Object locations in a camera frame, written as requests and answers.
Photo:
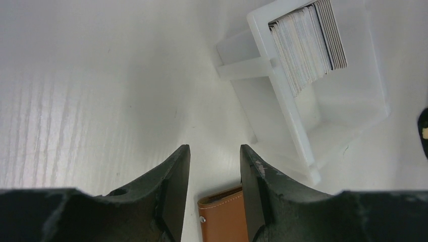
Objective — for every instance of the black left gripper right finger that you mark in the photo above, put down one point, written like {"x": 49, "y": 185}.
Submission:
{"x": 279, "y": 208}

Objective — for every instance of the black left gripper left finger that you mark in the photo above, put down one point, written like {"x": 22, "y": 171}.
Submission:
{"x": 149, "y": 208}

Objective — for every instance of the brown leather card holder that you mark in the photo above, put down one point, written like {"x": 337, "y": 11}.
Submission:
{"x": 222, "y": 216}

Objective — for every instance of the clear acrylic card box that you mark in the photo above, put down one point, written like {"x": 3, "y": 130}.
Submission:
{"x": 302, "y": 132}

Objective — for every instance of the stack of white cards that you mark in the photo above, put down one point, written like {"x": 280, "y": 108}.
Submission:
{"x": 309, "y": 44}

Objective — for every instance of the black patterned blanket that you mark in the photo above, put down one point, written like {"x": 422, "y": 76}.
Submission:
{"x": 422, "y": 130}

